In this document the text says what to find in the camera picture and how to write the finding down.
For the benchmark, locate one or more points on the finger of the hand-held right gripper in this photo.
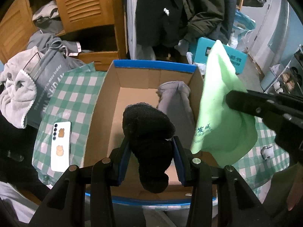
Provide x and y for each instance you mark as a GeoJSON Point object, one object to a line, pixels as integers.
{"type": "Point", "coordinates": [248, 104]}

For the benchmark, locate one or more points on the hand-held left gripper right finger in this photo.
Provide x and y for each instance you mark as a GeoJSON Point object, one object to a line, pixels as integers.
{"type": "Point", "coordinates": [180, 163]}

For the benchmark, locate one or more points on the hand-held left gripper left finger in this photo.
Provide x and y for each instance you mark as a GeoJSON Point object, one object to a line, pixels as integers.
{"type": "Point", "coordinates": [123, 160]}

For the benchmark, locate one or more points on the light green plastic bag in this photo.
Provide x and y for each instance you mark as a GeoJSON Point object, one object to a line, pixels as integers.
{"type": "Point", "coordinates": [220, 94]}

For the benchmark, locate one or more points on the black sock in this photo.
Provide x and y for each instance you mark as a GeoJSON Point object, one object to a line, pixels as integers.
{"type": "Point", "coordinates": [146, 127]}

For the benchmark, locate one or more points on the cardboard box with blue rim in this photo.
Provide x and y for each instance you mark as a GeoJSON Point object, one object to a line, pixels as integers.
{"type": "Point", "coordinates": [104, 113]}

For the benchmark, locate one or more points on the long grey sock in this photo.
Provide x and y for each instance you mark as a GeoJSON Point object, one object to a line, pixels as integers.
{"type": "Point", "coordinates": [176, 108]}

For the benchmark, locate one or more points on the person's right hand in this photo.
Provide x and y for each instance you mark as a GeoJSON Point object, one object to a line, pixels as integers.
{"type": "Point", "coordinates": [293, 201]}

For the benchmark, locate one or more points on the small white plastic bag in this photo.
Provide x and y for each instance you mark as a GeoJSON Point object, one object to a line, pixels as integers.
{"type": "Point", "coordinates": [275, 69]}

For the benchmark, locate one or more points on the rows of shoes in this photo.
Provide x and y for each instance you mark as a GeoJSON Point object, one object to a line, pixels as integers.
{"type": "Point", "coordinates": [287, 76]}

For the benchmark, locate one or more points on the white smartphone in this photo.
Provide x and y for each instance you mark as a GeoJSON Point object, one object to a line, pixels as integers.
{"type": "Point", "coordinates": [61, 160]}

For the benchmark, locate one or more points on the shoe rack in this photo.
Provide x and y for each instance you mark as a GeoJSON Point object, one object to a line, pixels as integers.
{"type": "Point", "coordinates": [293, 61]}

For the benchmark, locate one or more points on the teal printed box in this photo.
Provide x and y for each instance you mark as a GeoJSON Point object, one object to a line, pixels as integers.
{"type": "Point", "coordinates": [201, 52]}

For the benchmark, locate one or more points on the white door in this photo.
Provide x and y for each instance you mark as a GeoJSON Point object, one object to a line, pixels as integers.
{"type": "Point", "coordinates": [272, 28]}

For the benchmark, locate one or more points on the green checkered tablecloth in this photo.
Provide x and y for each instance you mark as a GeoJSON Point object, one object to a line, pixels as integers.
{"type": "Point", "coordinates": [78, 94]}

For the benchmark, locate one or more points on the blue translucent plastic bag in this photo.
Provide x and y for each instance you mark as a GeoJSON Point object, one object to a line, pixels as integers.
{"type": "Point", "coordinates": [243, 23]}

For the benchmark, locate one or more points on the dark navy coat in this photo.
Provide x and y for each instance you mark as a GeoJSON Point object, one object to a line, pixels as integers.
{"type": "Point", "coordinates": [229, 16]}

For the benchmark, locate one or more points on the olive green jacket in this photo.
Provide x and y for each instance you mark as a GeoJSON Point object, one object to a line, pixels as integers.
{"type": "Point", "coordinates": [206, 11]}

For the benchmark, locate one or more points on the wooden drawer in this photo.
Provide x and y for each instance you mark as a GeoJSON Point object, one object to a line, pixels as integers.
{"type": "Point", "coordinates": [101, 58]}

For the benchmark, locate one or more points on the grey printed tote bag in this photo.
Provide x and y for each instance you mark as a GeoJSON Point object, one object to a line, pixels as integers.
{"type": "Point", "coordinates": [47, 87]}

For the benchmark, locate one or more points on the grey hoodie pile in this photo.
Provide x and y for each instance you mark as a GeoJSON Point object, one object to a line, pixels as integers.
{"type": "Point", "coordinates": [71, 63]}

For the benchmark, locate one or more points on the black jacket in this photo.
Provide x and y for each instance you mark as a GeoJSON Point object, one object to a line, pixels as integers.
{"type": "Point", "coordinates": [14, 141]}

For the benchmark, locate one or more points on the wooden wardrobe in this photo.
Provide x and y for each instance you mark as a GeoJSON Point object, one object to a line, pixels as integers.
{"type": "Point", "coordinates": [119, 40]}

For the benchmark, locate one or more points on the white tissue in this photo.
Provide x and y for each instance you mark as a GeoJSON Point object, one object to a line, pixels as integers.
{"type": "Point", "coordinates": [166, 11]}

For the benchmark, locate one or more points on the light grey towel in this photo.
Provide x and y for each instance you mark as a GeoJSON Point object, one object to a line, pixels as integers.
{"type": "Point", "coordinates": [14, 99]}

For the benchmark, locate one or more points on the white hanging garment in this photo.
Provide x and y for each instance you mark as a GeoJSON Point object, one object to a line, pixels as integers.
{"type": "Point", "coordinates": [131, 28]}

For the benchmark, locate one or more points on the grey clothes on wardrobe shelf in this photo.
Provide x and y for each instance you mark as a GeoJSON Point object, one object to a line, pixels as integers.
{"type": "Point", "coordinates": [45, 21]}

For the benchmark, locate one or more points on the wooden louvered door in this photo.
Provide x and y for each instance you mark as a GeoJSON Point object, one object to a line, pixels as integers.
{"type": "Point", "coordinates": [82, 4]}
{"type": "Point", "coordinates": [14, 28]}

